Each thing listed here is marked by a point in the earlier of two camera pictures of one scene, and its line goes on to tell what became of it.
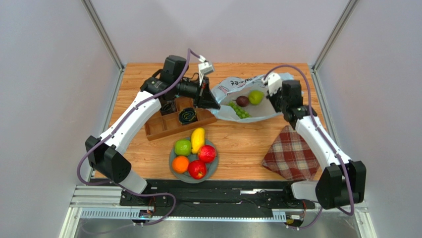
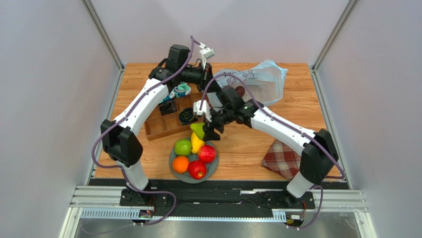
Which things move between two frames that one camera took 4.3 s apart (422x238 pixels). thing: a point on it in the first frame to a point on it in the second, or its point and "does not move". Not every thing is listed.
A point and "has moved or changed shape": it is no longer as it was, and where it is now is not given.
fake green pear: x=255 y=97 to x=197 y=128
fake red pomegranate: x=207 y=153 does not move
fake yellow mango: x=197 y=139 does not move
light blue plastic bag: x=230 y=90 has moved or changed shape
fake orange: x=180 y=164 does not move
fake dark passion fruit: x=241 y=101 has moved or changed shape
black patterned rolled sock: x=187 y=115 does not move
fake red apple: x=197 y=169 does not move
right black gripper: x=275 y=100 to x=215 y=125
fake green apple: x=183 y=147 does not move
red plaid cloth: x=290 y=157 does not move
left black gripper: x=204 y=98 to x=205 y=76
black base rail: x=215 y=198 does not move
